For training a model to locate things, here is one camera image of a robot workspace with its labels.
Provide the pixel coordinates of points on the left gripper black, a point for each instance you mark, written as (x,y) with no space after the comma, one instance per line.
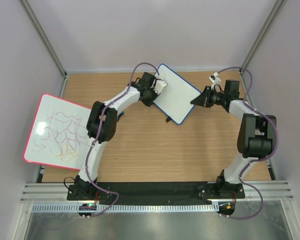
(149,103)

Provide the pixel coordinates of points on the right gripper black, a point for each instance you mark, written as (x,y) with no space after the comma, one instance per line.
(204,99)

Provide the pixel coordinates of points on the blue framed whiteboard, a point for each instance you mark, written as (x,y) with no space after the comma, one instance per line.
(175,98)

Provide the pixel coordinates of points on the blue whiteboard eraser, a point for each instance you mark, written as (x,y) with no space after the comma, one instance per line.
(120,115)

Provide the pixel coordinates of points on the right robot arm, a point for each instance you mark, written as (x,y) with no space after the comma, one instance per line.
(256,138)

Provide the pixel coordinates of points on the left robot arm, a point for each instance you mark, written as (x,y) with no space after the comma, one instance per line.
(101,127)

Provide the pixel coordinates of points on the pink framed whiteboard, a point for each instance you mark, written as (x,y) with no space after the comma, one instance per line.
(58,136)

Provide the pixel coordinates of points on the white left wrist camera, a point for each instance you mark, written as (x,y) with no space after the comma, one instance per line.
(159,86)

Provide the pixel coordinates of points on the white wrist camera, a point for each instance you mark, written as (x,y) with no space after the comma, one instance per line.
(214,78)
(159,86)

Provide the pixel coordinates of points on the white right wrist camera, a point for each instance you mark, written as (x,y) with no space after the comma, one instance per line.
(214,78)

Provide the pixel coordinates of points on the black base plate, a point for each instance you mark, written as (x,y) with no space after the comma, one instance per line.
(193,190)

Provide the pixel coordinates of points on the slotted cable duct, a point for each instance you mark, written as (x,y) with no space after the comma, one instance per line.
(90,208)

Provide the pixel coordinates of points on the aluminium rail frame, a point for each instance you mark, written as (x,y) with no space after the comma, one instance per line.
(255,190)

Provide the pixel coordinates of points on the right aluminium corner post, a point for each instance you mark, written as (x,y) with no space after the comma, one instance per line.
(269,21)

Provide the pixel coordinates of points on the aluminium corner post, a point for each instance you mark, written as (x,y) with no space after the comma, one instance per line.
(42,35)
(269,21)

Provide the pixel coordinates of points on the left aluminium corner post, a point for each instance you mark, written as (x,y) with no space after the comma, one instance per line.
(42,35)

